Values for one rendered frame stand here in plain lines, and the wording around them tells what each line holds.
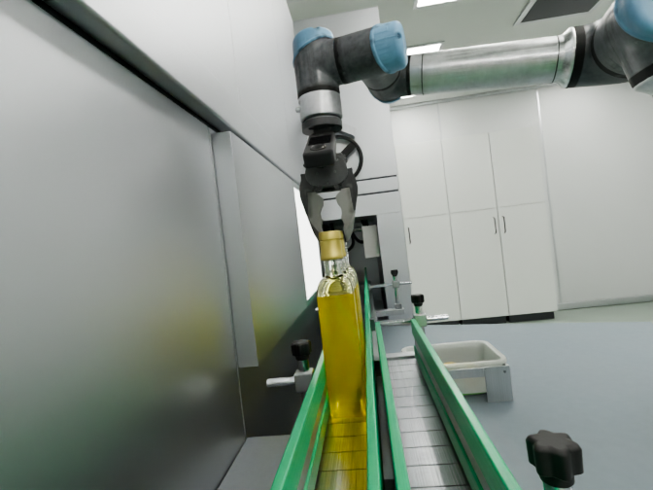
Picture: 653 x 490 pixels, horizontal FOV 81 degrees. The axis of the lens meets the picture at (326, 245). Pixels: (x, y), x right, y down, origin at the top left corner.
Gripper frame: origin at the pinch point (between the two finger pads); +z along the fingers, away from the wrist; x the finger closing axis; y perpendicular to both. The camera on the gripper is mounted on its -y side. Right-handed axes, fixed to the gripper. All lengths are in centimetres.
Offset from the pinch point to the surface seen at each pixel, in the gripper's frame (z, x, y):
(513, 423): 40, -30, 12
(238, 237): -1.1, 12.9, -11.7
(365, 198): -16, -10, 103
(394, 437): 19.1, -5.3, -30.8
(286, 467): 19.1, 3.9, -34.3
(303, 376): 19.1, 5.5, -13.0
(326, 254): 2.8, 0.9, -7.4
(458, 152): -84, -127, 376
